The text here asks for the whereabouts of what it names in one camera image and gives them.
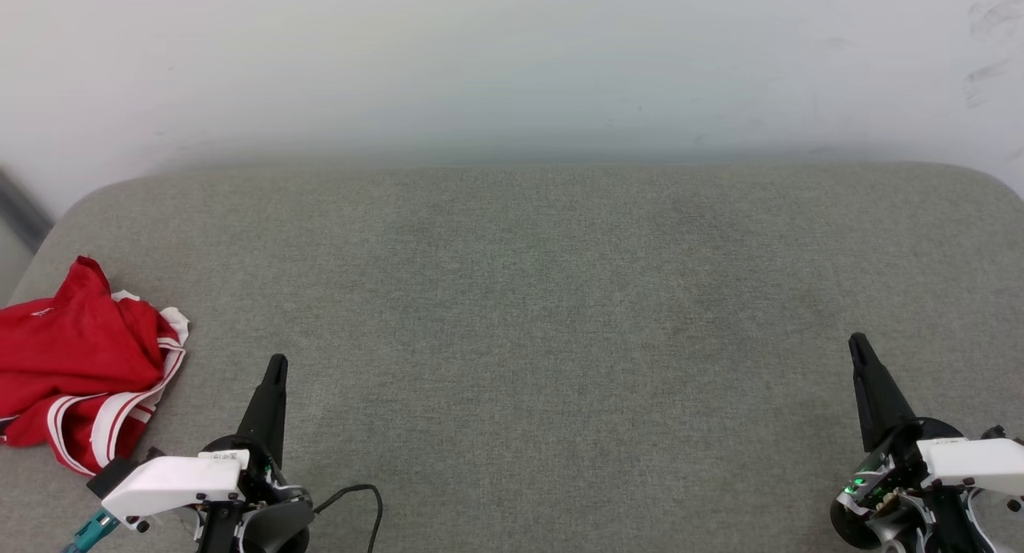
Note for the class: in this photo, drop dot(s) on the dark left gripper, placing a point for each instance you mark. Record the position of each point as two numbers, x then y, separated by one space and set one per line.
272 521

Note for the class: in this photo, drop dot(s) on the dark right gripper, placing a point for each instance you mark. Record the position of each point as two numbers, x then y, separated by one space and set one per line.
888 497

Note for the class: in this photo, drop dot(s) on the red white-trimmed garment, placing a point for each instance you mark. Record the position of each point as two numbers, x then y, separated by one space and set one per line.
76 353

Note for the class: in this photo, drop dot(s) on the grey fabric sofa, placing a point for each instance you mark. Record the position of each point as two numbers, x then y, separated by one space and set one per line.
520 337

